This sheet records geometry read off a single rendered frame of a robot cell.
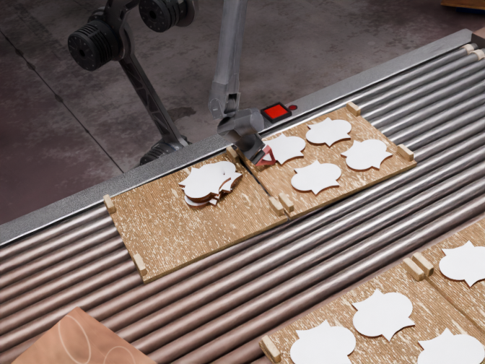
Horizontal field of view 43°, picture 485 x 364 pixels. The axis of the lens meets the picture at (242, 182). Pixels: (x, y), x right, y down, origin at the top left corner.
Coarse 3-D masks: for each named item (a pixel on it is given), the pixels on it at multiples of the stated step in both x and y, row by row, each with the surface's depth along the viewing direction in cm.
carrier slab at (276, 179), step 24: (312, 120) 197; (360, 120) 194; (336, 144) 186; (264, 168) 181; (288, 168) 180; (384, 168) 175; (408, 168) 175; (288, 192) 172; (336, 192) 170; (288, 216) 166
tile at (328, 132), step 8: (328, 120) 194; (336, 120) 193; (312, 128) 191; (320, 128) 191; (328, 128) 190; (336, 128) 190; (344, 128) 189; (312, 136) 188; (320, 136) 188; (328, 136) 187; (336, 136) 187; (344, 136) 186; (312, 144) 187; (320, 144) 186; (328, 144) 184
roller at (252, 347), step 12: (480, 216) 159; (456, 228) 157; (432, 240) 155; (396, 264) 150; (372, 276) 149; (348, 288) 147; (324, 300) 145; (288, 324) 141; (264, 336) 139; (240, 348) 138; (252, 348) 137; (216, 360) 136; (228, 360) 135; (240, 360) 136; (252, 360) 137
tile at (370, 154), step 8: (360, 144) 182; (368, 144) 182; (376, 144) 182; (384, 144) 181; (344, 152) 181; (352, 152) 180; (360, 152) 180; (368, 152) 179; (376, 152) 179; (384, 152) 178; (352, 160) 177; (360, 160) 177; (368, 160) 177; (376, 160) 176; (384, 160) 177; (352, 168) 175; (360, 168) 174; (368, 168) 175; (376, 168) 174
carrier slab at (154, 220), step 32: (224, 160) 186; (128, 192) 180; (160, 192) 178; (256, 192) 174; (128, 224) 170; (160, 224) 168; (192, 224) 167; (224, 224) 165; (256, 224) 164; (160, 256) 159; (192, 256) 158
